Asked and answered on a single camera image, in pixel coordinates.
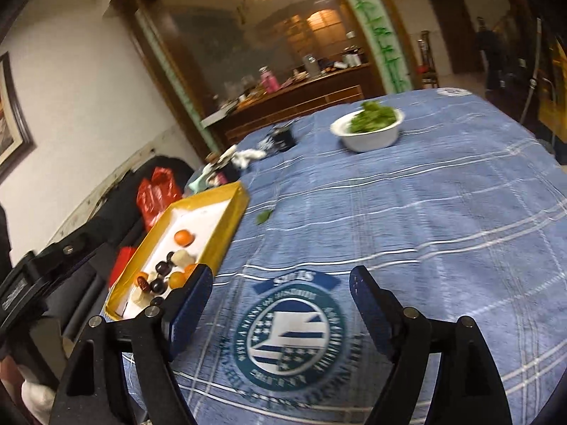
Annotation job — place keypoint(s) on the green leaf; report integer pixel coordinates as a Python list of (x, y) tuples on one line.
[(264, 217)]

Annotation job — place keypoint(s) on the pink bottle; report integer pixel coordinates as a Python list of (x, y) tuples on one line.
[(268, 80)]

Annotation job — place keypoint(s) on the green lettuce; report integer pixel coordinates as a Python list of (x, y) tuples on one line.
[(372, 117)]

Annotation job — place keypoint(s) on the white bowl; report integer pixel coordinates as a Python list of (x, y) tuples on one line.
[(367, 137)]

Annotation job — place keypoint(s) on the glass pitcher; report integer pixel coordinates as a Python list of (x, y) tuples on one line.
[(310, 64)]

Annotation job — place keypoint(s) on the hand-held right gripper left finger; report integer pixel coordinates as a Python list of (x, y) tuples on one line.
[(188, 314)]

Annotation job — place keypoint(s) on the bamboo painted glass panel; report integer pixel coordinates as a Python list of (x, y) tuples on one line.
[(376, 31)]

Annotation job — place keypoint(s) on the gold mirrored column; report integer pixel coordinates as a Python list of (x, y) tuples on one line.
[(551, 88)]

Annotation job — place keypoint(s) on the framed wall painting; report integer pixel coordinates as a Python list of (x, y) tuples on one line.
[(11, 115)]

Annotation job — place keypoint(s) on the white glove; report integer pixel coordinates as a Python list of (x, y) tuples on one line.
[(212, 177)]

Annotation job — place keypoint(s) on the red box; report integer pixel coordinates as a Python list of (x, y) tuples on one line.
[(122, 261)]

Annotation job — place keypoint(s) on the black power box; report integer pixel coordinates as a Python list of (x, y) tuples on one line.
[(281, 138)]

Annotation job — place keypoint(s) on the yellow cardboard box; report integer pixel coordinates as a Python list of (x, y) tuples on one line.
[(221, 221)]

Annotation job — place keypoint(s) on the wooden counter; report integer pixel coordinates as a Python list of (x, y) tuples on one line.
[(292, 97)]

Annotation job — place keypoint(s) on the white crumpled tissue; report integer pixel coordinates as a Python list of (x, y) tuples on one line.
[(248, 156)]

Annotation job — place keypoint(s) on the mop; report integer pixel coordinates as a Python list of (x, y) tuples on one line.
[(534, 66)]

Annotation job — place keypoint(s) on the wooden door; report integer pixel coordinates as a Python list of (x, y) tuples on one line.
[(449, 31)]

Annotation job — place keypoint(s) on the red plastic bag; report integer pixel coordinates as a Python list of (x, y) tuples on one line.
[(157, 190)]

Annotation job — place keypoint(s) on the small peeled sugarcane piece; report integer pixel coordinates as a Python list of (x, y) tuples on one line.
[(141, 296)]

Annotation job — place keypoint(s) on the wooden chair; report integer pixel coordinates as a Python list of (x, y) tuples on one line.
[(427, 64)]

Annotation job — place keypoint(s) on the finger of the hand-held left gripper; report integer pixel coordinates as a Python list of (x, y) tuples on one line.
[(57, 261)]

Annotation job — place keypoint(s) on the red cloth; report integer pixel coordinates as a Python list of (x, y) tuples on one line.
[(423, 69)]

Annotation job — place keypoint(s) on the blue plaid tablecloth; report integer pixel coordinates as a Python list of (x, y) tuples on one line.
[(421, 212)]

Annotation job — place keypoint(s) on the red date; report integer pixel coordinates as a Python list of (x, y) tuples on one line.
[(141, 283)]

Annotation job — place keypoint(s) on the orange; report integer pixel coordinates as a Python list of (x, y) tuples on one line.
[(177, 280), (184, 237), (190, 268), (142, 276)]

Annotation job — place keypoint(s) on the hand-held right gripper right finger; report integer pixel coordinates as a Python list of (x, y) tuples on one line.
[(372, 314)]

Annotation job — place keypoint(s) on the person's left forearm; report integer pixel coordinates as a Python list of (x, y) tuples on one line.
[(37, 400)]

